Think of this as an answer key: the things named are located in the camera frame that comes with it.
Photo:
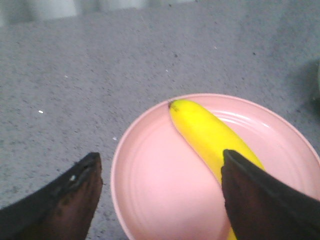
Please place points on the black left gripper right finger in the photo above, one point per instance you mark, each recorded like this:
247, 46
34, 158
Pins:
261, 207

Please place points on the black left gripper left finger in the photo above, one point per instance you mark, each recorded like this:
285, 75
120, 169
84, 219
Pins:
61, 210

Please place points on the yellow banana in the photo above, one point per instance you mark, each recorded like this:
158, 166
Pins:
207, 135

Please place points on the pink plate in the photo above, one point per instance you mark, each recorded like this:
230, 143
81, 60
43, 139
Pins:
162, 190

